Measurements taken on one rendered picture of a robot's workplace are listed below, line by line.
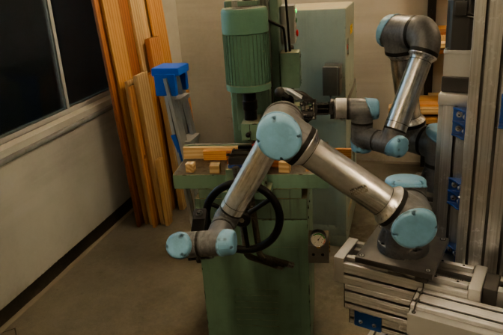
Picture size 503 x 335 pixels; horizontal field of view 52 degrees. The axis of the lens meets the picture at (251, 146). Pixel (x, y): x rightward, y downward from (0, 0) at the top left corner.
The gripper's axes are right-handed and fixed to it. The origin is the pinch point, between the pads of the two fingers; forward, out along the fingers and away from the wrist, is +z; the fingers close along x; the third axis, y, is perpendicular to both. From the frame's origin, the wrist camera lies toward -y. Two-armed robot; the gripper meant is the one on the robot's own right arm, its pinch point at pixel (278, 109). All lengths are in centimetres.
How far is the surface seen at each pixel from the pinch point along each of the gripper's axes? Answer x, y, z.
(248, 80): -10.7, -5.4, 11.2
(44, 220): 63, -78, 138
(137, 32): -50, -158, 110
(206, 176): 25.9, -6.1, 28.0
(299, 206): 37.2, -9.0, -7.4
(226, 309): 85, -21, 24
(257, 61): -17.5, -5.1, 7.7
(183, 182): 28.4, -6.7, 37.7
